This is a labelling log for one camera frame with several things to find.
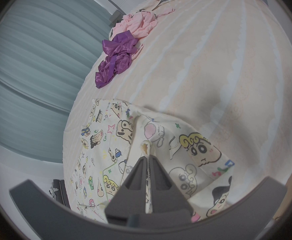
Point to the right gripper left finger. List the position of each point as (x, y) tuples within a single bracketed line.
[(133, 189)]

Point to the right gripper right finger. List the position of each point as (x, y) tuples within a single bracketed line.
[(166, 189)]

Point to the white printed pyjama top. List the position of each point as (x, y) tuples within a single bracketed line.
[(186, 159)]

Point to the bed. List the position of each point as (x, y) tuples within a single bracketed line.
[(223, 71)]

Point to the purple garment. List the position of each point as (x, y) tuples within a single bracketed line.
[(116, 56)]

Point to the blue-green curtain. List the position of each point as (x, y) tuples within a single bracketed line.
[(35, 59)]

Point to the pink garment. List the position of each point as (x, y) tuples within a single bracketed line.
[(138, 24)]

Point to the grey bedside table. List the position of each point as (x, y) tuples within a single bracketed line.
[(116, 16)]

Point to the cream pillow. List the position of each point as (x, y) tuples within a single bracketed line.
[(148, 4)]

